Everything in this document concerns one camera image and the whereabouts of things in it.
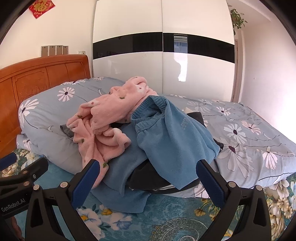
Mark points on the teal floral blanket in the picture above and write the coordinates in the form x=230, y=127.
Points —
x=161, y=222

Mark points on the pink fleece pants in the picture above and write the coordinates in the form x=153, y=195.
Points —
x=108, y=104

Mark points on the red wall decoration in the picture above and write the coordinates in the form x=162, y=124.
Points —
x=41, y=7

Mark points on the blue fleece pants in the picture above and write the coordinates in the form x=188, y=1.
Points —
x=173, y=134

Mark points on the grey wall switch panel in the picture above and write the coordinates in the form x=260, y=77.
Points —
x=54, y=50

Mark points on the dark grey garment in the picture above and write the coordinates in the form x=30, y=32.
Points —
x=67, y=131

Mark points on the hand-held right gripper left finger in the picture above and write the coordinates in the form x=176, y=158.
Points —
x=85, y=180

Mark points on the green hanging plant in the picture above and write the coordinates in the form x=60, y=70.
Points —
x=237, y=19

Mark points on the white wardrobe with black stripe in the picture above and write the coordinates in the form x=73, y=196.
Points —
x=129, y=18

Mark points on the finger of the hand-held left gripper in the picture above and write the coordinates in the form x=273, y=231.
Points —
x=8, y=159
x=30, y=170

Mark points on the pile of blue grey clothes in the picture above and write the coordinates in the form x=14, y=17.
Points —
x=124, y=173

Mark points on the wooden bed headboard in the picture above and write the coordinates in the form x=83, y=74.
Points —
x=34, y=76

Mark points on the grey-blue floral quilt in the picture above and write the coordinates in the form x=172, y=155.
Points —
x=46, y=109

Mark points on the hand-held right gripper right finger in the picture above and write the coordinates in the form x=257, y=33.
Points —
x=210, y=183

